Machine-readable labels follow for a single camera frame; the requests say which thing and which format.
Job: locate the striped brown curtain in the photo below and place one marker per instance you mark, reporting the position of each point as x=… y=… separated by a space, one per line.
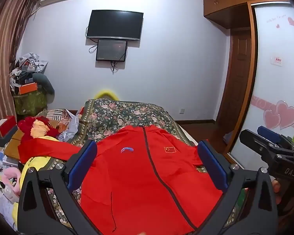
x=5 y=41

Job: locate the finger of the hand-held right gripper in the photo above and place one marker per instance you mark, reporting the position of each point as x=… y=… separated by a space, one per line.
x=250 y=138
x=268 y=132

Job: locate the printed paper sheets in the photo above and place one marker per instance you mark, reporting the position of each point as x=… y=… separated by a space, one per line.
x=0 y=166

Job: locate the grey pillow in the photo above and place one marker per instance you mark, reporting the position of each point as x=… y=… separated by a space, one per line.
x=45 y=82

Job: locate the person's right hand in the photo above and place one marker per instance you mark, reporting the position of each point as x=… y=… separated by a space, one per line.
x=275 y=188

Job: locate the green patterned cloth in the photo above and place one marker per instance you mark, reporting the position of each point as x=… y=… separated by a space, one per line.
x=29 y=102

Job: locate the dark floral bedspread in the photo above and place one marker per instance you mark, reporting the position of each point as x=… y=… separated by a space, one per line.
x=127 y=113

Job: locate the white mattress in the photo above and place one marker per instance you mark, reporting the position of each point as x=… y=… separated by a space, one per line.
x=186 y=132

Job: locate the black wall television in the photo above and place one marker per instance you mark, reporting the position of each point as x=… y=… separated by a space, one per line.
x=115 y=24

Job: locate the red plush toy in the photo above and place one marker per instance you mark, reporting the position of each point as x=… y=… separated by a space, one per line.
x=27 y=126

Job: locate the orange box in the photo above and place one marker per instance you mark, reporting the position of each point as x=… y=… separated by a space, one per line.
x=28 y=88

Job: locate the white heart-printed sliding door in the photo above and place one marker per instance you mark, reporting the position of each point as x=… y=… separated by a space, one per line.
x=272 y=41

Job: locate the small black monitor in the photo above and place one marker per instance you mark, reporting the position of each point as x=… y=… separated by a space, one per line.
x=111 y=50

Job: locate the pink plush toy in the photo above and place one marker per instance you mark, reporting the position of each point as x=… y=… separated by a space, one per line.
x=11 y=173

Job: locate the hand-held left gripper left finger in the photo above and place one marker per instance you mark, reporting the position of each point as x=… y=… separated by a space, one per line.
x=83 y=164

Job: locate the yellow garment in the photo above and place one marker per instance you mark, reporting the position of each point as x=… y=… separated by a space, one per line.
x=35 y=162

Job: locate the red zip jacket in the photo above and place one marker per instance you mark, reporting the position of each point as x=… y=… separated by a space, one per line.
x=137 y=176

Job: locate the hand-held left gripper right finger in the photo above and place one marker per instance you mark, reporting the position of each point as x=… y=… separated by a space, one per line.
x=213 y=166

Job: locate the pile of grey clothes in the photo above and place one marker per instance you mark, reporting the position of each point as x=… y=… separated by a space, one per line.
x=29 y=58

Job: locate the yellow fluffy object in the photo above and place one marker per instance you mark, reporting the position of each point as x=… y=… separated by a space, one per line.
x=105 y=93

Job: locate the dark grey box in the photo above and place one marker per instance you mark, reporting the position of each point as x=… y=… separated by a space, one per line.
x=7 y=139

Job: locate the brown cardboard box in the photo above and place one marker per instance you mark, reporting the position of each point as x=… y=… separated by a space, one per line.
x=13 y=149

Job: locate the white plastic bag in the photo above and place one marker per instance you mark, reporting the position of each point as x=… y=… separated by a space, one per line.
x=72 y=124

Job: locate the brown wooden door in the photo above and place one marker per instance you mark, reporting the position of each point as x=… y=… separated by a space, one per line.
x=237 y=78

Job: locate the patchwork cushion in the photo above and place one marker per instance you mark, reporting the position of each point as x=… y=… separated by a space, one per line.
x=56 y=116

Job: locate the red box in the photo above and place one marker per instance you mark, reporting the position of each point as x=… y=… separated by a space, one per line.
x=7 y=124

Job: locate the wooden wardrobe cabinet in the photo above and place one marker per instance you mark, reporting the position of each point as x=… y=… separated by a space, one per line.
x=225 y=5

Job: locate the white wall label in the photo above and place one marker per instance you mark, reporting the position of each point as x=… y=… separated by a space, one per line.
x=277 y=60

